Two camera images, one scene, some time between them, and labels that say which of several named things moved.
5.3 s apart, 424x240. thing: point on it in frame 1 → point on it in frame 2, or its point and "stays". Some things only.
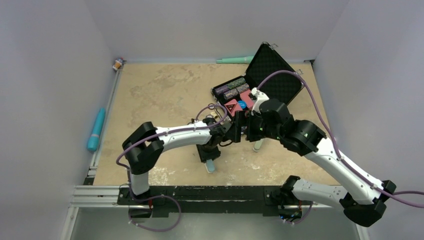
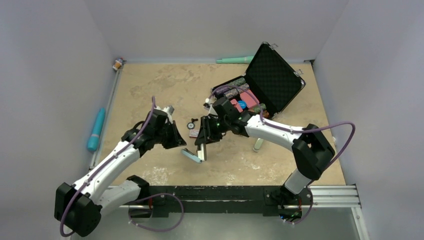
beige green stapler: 257,145 stays
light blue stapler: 208,153 → 191,155
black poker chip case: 269,72 stays
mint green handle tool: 243,60 stays
